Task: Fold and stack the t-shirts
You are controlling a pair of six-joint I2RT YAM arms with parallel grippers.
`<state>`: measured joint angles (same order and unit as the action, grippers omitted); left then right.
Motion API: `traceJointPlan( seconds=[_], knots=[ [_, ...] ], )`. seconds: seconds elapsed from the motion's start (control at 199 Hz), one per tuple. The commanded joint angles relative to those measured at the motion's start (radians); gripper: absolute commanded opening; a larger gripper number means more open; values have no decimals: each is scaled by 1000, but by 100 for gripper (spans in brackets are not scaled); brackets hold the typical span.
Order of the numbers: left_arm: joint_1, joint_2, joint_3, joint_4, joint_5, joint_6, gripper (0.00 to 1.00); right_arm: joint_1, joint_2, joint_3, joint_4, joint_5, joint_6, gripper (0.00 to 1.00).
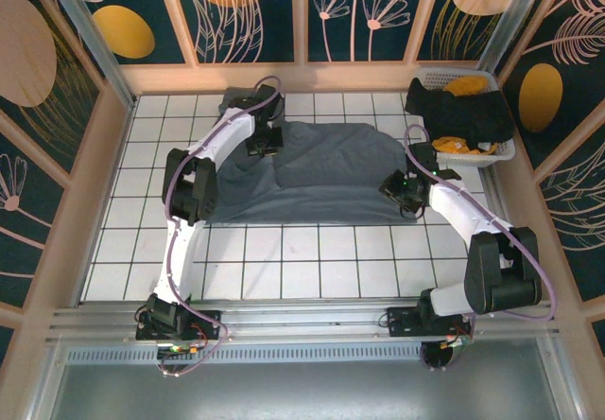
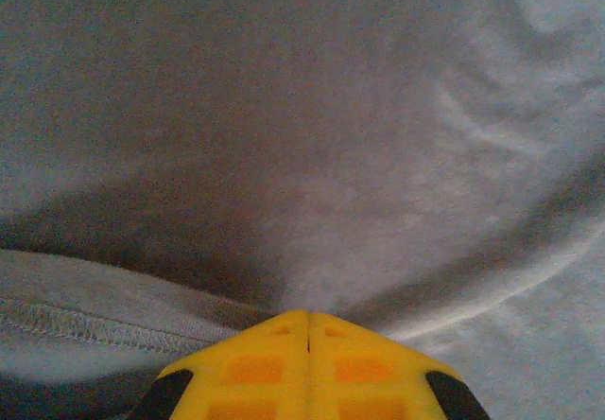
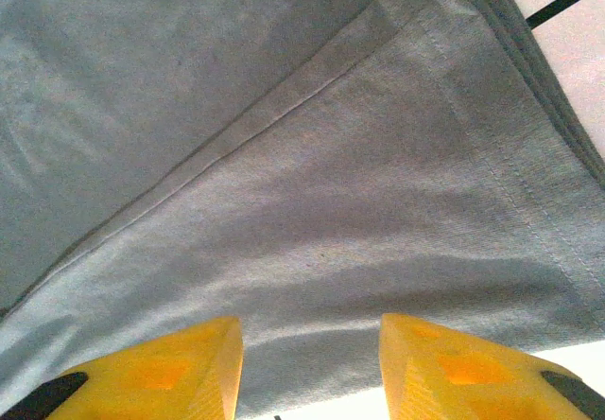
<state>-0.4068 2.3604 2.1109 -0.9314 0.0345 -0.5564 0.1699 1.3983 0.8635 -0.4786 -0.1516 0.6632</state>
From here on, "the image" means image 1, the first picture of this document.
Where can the grey t-shirt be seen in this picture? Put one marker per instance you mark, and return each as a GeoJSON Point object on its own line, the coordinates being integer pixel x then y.
{"type": "Point", "coordinates": [331, 169]}

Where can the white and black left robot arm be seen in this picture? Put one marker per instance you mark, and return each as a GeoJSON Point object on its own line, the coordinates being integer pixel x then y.
{"type": "Point", "coordinates": [182, 254]}

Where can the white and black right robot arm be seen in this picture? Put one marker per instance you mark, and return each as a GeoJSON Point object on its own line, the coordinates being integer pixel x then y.
{"type": "Point", "coordinates": [472, 212]}

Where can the white plastic laundry basket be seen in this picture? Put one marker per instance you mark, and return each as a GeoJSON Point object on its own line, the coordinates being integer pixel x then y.
{"type": "Point", "coordinates": [472, 160]}

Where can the black t-shirt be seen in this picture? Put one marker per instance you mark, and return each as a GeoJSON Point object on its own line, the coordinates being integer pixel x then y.
{"type": "Point", "coordinates": [463, 112]}

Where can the yellow t-shirt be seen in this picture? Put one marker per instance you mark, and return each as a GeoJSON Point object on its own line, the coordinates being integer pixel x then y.
{"type": "Point", "coordinates": [465, 86]}

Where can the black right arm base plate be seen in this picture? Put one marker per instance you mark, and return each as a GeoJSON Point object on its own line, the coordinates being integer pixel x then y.
{"type": "Point", "coordinates": [402, 323]}

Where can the aluminium rail beam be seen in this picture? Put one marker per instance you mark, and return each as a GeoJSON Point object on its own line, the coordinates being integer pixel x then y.
{"type": "Point", "coordinates": [302, 320]}

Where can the floral wall with pink feather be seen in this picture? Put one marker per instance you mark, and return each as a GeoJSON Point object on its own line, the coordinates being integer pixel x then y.
{"type": "Point", "coordinates": [567, 108]}

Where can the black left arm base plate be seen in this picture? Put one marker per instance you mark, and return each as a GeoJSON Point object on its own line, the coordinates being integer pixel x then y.
{"type": "Point", "coordinates": [208, 325]}

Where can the aluminium corner post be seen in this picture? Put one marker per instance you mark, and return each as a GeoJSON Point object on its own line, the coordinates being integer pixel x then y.
{"type": "Point", "coordinates": [90, 37]}
{"type": "Point", "coordinates": [513, 18]}

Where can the floral wall with big beige circle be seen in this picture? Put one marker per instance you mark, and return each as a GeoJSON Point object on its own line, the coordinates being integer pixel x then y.
{"type": "Point", "coordinates": [33, 108]}

